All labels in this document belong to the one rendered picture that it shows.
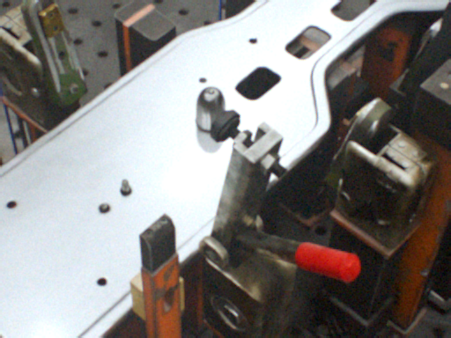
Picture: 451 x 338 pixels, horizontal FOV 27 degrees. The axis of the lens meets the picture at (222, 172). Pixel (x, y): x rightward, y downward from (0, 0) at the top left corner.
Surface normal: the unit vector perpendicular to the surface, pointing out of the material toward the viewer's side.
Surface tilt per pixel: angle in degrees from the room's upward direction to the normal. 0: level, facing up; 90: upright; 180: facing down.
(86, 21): 0
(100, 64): 0
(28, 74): 90
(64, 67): 78
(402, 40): 90
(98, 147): 0
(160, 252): 90
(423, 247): 90
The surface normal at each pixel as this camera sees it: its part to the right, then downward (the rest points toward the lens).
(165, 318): 0.74, 0.54
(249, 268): 0.02, -0.61
